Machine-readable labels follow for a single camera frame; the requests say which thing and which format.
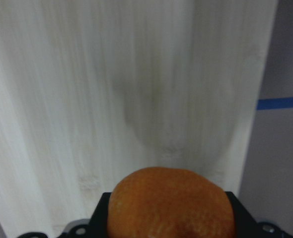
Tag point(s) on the orange fruit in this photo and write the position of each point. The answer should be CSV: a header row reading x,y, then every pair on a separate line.
x,y
159,202

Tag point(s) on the wooden cutting board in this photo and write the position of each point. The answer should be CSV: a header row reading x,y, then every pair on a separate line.
x,y
126,99

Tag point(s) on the brown paper table cover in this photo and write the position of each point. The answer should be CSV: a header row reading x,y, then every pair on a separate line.
x,y
283,148

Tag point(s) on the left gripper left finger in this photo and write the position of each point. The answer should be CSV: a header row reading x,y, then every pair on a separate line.
x,y
98,220

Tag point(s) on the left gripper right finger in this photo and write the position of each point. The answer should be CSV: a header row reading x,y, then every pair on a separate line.
x,y
245,224

